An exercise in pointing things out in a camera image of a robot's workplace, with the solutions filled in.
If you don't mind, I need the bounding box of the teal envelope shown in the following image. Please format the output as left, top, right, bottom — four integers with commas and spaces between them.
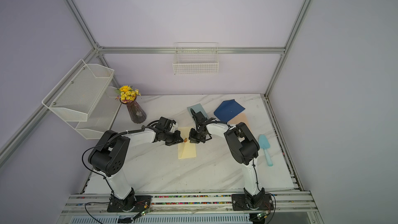
187, 103, 209, 119

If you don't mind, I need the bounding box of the cream envelope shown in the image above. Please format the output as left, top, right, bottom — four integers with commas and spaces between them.
178, 127, 197, 159

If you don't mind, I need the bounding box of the peach paper sheet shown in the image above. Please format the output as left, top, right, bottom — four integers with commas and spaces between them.
228, 112, 250, 129

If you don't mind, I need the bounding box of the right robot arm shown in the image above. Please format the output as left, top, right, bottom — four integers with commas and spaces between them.
189, 108, 265, 209

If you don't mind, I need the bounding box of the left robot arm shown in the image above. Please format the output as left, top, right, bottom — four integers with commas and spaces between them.
88, 117, 183, 201

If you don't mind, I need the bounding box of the dark blue envelope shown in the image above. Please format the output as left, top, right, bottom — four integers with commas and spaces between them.
214, 100, 245, 122

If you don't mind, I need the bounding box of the dark glass vase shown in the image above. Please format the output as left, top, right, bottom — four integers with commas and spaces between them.
126, 101, 147, 123

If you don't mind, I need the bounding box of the yellow flower bouquet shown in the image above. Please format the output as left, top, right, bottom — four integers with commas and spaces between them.
116, 86, 141, 104

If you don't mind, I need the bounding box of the small light blue object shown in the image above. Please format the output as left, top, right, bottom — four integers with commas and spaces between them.
258, 134, 274, 167

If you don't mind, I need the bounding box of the white mesh two-tier shelf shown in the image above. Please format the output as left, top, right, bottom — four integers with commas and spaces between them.
42, 60, 121, 140

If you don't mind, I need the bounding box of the white wire wall basket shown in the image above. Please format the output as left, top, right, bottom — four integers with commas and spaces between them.
173, 42, 219, 75

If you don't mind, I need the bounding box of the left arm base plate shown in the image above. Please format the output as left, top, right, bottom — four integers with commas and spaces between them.
107, 195, 152, 213

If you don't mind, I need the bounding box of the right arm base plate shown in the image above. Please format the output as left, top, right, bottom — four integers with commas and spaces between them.
231, 188, 274, 211

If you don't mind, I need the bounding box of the aluminium front rail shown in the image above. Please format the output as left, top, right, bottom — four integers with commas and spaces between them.
57, 190, 324, 224

